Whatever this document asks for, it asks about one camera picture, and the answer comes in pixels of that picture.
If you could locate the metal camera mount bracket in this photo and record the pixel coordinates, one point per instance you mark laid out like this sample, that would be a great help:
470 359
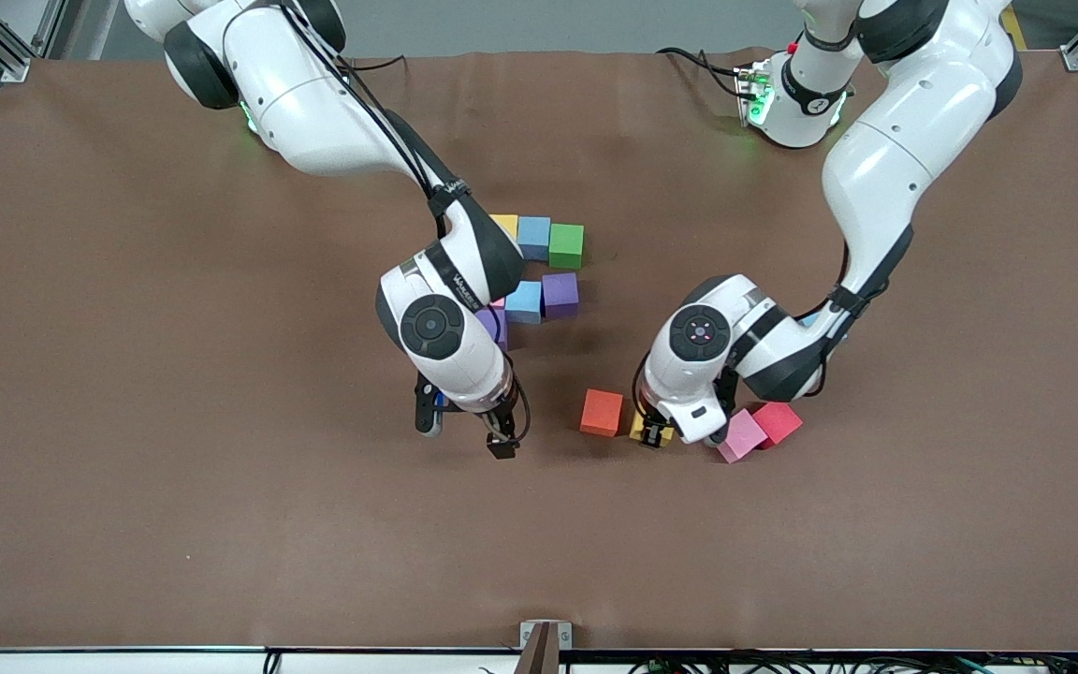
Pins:
546 646

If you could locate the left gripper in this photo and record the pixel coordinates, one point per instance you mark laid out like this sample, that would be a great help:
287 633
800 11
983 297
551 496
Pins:
653 429

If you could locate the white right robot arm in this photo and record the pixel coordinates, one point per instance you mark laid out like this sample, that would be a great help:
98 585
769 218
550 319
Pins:
314 103

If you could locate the orange foam cube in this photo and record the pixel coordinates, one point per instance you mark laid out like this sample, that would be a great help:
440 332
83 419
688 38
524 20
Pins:
602 411

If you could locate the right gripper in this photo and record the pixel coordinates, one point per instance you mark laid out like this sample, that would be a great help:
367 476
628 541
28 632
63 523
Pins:
500 428

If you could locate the purple foam cube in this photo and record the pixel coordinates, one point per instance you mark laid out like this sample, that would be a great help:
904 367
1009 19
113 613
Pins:
493 328
560 294

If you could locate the blue foam cube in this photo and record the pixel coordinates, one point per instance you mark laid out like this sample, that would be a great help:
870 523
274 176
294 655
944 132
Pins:
532 237
810 320
523 301

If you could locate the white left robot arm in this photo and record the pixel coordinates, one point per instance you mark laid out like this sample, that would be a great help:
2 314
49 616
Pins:
885 159

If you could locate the green foam cube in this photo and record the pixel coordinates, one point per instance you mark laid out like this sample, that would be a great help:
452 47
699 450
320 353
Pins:
566 245

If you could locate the red foam cube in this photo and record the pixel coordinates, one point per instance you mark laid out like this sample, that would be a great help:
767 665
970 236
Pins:
779 421

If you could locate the yellow foam cube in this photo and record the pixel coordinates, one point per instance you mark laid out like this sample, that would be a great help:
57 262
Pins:
635 431
507 225

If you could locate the brown table cover sheet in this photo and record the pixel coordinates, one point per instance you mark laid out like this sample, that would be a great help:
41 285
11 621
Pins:
221 515

